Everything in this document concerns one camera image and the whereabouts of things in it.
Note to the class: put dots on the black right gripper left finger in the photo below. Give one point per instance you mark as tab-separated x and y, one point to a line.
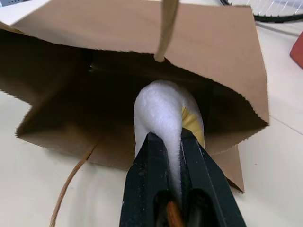
142	179

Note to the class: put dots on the red block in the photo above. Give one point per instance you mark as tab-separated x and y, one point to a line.
297	50

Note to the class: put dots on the white and yellow sponge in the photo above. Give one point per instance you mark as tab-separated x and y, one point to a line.
161	116

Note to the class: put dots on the brown paper bag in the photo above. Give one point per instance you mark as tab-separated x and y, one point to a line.
118	59

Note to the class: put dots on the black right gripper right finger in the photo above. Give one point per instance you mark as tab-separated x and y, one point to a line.
208	179

